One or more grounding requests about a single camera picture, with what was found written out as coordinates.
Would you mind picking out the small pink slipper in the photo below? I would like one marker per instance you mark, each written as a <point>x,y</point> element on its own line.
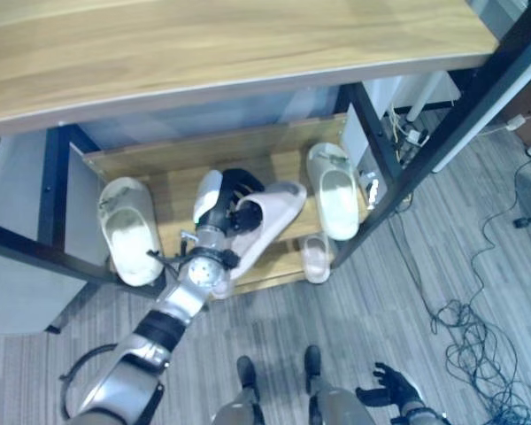
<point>316,259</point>

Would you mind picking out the robot left leg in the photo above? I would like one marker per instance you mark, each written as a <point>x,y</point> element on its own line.
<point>243,398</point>

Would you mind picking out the white table leg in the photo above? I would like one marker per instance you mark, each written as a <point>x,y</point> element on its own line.
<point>425,95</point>

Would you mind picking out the large pink slipper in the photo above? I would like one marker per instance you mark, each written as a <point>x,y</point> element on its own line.
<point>270,221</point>

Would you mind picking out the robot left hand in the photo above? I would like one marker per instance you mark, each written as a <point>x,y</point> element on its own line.
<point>217,199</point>

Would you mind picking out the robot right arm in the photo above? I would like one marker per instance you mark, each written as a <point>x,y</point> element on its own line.
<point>420,416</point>

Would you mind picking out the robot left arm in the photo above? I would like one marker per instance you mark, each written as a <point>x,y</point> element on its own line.
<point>181,301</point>

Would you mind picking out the wooden rack board, lowest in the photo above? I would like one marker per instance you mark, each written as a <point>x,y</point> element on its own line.
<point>274,261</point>

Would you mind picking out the robot leg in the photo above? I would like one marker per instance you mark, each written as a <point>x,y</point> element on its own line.
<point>327,403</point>
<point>243,398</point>

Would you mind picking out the pale green slipper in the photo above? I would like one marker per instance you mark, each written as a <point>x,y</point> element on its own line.
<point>130,239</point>
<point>336,199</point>

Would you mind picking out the small silver white object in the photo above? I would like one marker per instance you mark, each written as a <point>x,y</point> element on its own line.
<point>372,190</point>

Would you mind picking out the wooden rack board, medium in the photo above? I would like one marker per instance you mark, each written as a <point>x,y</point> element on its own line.
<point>177,199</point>

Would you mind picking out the wooden rack board, widest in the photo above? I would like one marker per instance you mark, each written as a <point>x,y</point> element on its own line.
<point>203,53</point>

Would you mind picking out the white power adapter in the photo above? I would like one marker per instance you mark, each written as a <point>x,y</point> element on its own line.
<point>516,121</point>

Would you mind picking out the wooden rack board, narrow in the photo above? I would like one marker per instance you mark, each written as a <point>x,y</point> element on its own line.
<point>181,148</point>

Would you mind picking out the white cabinet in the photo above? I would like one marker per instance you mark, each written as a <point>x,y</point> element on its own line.
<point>22,283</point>

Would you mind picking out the robot right leg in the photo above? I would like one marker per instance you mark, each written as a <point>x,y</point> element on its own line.
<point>327,403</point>

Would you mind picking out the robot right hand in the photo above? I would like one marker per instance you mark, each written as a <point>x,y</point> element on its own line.
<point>391,387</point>

